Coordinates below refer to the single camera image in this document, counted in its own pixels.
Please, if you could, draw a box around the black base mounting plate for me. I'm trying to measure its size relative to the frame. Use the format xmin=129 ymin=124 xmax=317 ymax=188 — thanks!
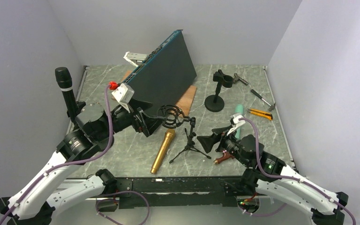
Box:
xmin=97 ymin=176 xmax=254 ymax=209

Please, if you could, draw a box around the teal green microphone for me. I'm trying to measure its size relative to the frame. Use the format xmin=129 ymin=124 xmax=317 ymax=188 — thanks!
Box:
xmin=234 ymin=104 xmax=245 ymax=140

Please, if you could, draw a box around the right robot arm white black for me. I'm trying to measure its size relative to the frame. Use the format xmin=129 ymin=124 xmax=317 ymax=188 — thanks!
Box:
xmin=197 ymin=127 xmax=348 ymax=225

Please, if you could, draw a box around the black tripod shock mount stand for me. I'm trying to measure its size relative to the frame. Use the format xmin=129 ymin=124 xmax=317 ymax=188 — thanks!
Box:
xmin=157 ymin=104 xmax=212 ymax=165

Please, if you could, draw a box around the black round base mic stand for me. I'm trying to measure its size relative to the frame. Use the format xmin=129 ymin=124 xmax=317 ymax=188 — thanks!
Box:
xmin=204 ymin=69 xmax=233 ymax=113

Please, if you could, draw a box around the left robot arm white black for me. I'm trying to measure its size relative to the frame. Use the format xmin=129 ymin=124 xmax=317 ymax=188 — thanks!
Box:
xmin=0 ymin=100 xmax=165 ymax=225

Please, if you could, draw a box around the black microphone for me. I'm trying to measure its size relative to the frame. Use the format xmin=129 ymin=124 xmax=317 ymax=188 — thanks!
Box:
xmin=54 ymin=67 xmax=79 ymax=124

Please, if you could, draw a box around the black stand with black microphone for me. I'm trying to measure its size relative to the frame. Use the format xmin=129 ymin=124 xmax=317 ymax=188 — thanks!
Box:
xmin=66 ymin=101 xmax=86 ymax=124

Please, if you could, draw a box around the wooden board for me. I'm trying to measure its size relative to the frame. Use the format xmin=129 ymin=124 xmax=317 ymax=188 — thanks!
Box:
xmin=109 ymin=70 xmax=197 ymax=116

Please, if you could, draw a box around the blue network switch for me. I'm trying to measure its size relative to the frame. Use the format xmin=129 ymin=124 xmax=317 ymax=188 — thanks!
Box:
xmin=124 ymin=30 xmax=197 ymax=115

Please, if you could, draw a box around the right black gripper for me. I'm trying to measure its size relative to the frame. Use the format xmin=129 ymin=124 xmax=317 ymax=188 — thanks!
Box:
xmin=197 ymin=124 xmax=250 ymax=166

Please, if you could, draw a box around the white metal bracket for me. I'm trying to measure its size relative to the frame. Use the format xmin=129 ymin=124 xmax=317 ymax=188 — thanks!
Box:
xmin=123 ymin=52 xmax=148 ymax=67

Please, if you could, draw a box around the small black handled hammer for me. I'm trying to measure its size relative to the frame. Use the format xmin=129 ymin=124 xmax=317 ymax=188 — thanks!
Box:
xmin=250 ymin=89 xmax=276 ymax=112

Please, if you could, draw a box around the gold microphone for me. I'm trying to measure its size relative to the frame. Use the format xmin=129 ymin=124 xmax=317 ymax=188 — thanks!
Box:
xmin=150 ymin=129 xmax=176 ymax=174

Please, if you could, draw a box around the yellow utility knife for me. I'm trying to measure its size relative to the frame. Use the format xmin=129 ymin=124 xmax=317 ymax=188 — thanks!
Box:
xmin=247 ymin=109 xmax=273 ymax=120

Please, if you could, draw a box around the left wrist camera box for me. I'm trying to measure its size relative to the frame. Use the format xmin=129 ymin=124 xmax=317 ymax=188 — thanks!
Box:
xmin=108 ymin=82 xmax=135 ymax=113

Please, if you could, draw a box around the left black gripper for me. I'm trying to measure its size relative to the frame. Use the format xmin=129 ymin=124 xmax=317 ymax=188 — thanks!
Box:
xmin=96 ymin=96 xmax=167 ymax=141

